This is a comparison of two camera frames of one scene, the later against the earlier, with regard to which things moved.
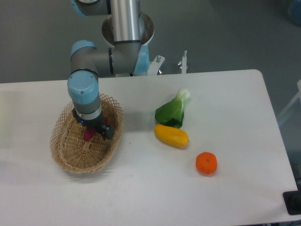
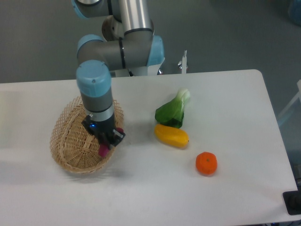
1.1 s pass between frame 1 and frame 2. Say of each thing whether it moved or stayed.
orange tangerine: stayed
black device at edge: stayed
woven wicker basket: stayed
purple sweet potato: moved
